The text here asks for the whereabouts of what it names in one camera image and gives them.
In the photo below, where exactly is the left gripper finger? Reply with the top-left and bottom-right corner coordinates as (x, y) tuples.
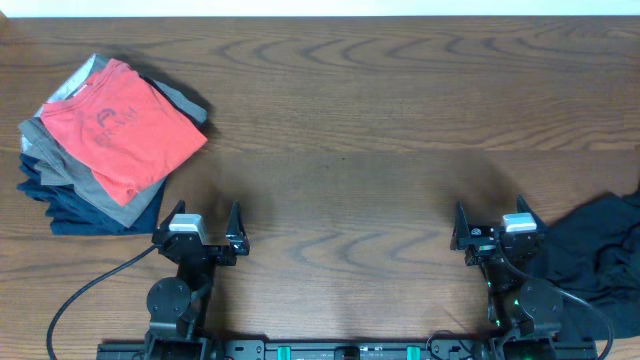
(225, 201), (247, 243)
(158, 200), (186, 230)

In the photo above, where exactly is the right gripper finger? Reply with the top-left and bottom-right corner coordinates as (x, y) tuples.
(516, 194), (546, 231)
(451, 202), (471, 249)

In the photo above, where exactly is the black t-shirt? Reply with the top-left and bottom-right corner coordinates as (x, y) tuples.
(530, 192), (639, 339)

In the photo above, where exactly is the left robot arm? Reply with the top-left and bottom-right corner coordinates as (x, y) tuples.
(143, 201), (250, 360)

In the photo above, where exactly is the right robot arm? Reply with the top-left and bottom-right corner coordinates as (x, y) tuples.
(451, 196), (563, 359)

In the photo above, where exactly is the folded red t-shirt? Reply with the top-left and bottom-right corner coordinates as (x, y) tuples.
(40, 59), (207, 206)

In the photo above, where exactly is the folded navy blue garment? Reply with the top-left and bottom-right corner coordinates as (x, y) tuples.
(17, 154), (165, 236)

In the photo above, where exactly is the folded grey t-shirt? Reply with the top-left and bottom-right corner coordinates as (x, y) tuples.
(35, 77), (208, 227)

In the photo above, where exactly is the folded light grey garment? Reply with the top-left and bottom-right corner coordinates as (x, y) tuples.
(19, 53), (109, 157)

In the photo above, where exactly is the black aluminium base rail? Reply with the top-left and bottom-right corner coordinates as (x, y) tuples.
(96, 337), (598, 360)

